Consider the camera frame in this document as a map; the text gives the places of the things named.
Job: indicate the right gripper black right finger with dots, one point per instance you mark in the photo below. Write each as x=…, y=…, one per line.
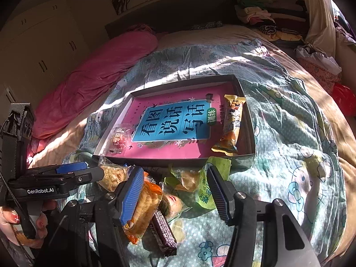
x=222, y=195

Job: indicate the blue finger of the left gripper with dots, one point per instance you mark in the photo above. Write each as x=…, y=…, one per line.
x=71, y=167

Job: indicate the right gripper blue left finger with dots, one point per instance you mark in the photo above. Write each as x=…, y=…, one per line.
x=130, y=193

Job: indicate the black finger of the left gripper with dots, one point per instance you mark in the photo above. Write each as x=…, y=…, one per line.
x=70, y=181

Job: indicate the green snack packet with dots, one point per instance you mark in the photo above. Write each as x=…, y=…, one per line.
x=203, y=194

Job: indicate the orange cake snack packet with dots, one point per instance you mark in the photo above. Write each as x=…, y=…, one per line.
x=148, y=202

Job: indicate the clear pastry snack packet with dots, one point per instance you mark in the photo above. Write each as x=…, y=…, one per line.
x=113, y=174

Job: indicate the round cracker packet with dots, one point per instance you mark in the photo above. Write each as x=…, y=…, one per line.
x=172, y=206

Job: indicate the brown snickers bar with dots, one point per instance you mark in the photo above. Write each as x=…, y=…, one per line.
x=163, y=234

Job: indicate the yellow long snack bar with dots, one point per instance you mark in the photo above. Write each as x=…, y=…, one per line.
x=231, y=126

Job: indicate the clear red candy packet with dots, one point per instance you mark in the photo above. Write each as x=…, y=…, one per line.
x=119, y=138

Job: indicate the left hand red nails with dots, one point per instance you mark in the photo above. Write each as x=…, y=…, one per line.
x=9, y=218

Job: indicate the yellow clear pastry packet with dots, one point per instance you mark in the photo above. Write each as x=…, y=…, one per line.
x=184, y=179

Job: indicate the pink quilt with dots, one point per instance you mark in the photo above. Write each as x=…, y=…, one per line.
x=89, y=80

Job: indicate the dark cardboard box tray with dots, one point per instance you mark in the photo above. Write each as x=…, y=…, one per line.
x=178, y=122

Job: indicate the pink blue book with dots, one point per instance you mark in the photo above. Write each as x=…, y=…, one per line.
x=172, y=125

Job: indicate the cartoon print blanket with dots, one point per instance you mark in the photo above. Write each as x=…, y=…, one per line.
x=296, y=155

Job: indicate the cream wardrobe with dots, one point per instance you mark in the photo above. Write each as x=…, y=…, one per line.
x=39, y=47

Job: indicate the red plastic bag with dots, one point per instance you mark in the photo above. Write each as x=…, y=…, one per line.
x=345, y=99

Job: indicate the white pink clothes bag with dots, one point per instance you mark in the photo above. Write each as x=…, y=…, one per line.
x=322, y=67

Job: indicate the beige curtain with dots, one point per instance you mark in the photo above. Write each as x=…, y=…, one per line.
x=322, y=33

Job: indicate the dark headboard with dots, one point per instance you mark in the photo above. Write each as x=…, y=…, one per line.
x=174, y=15

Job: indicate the pile of clothes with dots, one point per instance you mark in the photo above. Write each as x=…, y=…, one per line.
x=275, y=20

